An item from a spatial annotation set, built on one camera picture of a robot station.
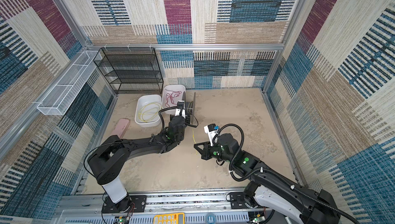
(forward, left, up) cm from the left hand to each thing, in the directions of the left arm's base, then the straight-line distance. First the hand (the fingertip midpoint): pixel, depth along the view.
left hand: (182, 106), depth 85 cm
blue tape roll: (-49, -14, -21) cm, 55 cm away
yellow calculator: (-49, +2, -19) cm, 52 cm away
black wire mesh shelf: (+35, +38, -3) cm, 52 cm away
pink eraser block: (-2, +40, -17) cm, 43 cm away
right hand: (-24, -7, -2) cm, 25 cm away
